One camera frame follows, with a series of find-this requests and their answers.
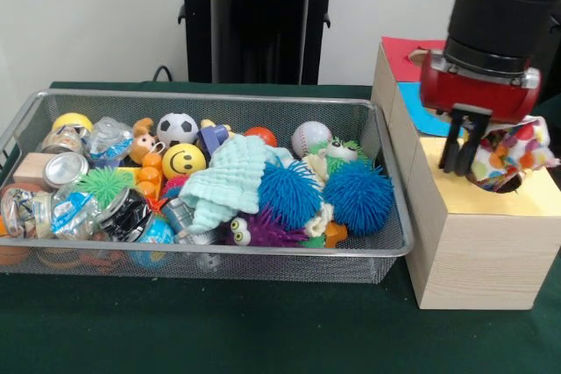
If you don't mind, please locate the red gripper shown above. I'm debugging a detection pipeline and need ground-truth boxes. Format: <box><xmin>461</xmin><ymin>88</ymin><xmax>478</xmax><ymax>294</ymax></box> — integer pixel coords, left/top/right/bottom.
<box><xmin>419</xmin><ymin>48</ymin><xmax>543</xmax><ymax>176</ymax></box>

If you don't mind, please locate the polka dot cloth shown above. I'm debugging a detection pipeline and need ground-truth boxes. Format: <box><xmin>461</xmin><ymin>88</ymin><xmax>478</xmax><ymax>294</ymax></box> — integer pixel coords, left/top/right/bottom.
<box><xmin>469</xmin><ymin>115</ymin><xmax>561</xmax><ymax>195</ymax></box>

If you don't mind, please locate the cream knitted cloth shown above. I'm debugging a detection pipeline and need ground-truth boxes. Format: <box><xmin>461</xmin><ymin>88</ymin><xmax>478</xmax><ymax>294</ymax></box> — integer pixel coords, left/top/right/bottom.
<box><xmin>302</xmin><ymin>153</ymin><xmax>339</xmax><ymax>239</ymax></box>

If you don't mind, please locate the light blue knitted cloth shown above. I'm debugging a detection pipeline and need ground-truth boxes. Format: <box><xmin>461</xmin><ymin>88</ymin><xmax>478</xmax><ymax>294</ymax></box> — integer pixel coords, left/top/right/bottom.
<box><xmin>179</xmin><ymin>135</ymin><xmax>294</xmax><ymax>235</ymax></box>

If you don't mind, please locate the yellow smiley ball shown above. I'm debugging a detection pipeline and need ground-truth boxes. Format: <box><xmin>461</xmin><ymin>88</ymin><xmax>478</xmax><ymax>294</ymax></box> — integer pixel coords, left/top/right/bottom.
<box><xmin>161</xmin><ymin>143</ymin><xmax>207</xmax><ymax>180</ymax></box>

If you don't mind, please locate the wooden box with three holes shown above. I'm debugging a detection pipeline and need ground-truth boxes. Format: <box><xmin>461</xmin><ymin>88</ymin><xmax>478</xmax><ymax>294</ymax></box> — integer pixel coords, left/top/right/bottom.
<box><xmin>371</xmin><ymin>36</ymin><xmax>561</xmax><ymax>312</ymax></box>

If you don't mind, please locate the silver mesh bin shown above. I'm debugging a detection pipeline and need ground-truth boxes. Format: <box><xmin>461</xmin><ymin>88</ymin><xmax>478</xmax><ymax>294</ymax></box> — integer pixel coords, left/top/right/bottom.
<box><xmin>0</xmin><ymin>88</ymin><xmax>415</xmax><ymax>284</ymax></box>

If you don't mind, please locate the green spiky toy with eyes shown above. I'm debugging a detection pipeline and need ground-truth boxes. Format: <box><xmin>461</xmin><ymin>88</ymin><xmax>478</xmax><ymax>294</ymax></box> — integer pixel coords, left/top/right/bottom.
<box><xmin>309</xmin><ymin>139</ymin><xmax>373</xmax><ymax>172</ymax></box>

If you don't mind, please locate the white baseball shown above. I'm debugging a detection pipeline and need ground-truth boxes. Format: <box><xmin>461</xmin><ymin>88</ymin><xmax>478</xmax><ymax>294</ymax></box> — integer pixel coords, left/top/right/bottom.
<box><xmin>291</xmin><ymin>121</ymin><xmax>333</xmax><ymax>159</ymax></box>

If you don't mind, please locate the blue spiky ball with eyes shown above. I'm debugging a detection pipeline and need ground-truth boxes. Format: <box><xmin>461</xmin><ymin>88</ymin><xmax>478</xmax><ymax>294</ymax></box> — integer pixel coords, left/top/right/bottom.
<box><xmin>257</xmin><ymin>159</ymin><xmax>324</xmax><ymax>230</ymax></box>

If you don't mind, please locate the orange red ball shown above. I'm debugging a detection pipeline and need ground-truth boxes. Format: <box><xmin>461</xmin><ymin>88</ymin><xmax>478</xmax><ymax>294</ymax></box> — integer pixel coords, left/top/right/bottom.
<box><xmin>244</xmin><ymin>126</ymin><xmax>279</xmax><ymax>148</ymax></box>

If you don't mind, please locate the purple spiky toy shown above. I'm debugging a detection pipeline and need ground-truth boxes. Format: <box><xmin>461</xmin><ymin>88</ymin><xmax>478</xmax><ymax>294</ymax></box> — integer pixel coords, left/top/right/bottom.
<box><xmin>218</xmin><ymin>209</ymin><xmax>310</xmax><ymax>249</ymax></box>

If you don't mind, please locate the dark green table cloth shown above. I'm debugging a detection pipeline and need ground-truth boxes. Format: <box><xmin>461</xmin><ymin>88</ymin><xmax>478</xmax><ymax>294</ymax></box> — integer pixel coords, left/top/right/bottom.
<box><xmin>0</xmin><ymin>81</ymin><xmax>561</xmax><ymax>374</ymax></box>

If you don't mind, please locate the black and white soccer ball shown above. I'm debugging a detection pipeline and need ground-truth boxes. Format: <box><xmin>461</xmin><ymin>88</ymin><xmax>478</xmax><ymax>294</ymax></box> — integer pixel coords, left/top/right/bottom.
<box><xmin>156</xmin><ymin>112</ymin><xmax>199</xmax><ymax>146</ymax></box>

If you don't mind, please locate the green spiky ball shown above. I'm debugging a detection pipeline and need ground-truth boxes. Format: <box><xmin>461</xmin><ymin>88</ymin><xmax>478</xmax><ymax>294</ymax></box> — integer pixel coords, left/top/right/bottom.
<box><xmin>76</xmin><ymin>166</ymin><xmax>135</xmax><ymax>208</ymax></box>

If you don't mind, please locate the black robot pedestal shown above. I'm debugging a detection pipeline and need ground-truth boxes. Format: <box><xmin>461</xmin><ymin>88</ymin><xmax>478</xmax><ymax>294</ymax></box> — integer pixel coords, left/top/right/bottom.
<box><xmin>168</xmin><ymin>0</ymin><xmax>354</xmax><ymax>85</ymax></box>

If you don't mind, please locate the black cable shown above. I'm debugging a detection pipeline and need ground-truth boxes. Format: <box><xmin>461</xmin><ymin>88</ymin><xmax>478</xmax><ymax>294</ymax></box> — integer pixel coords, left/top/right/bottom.
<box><xmin>151</xmin><ymin>65</ymin><xmax>176</xmax><ymax>83</ymax></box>

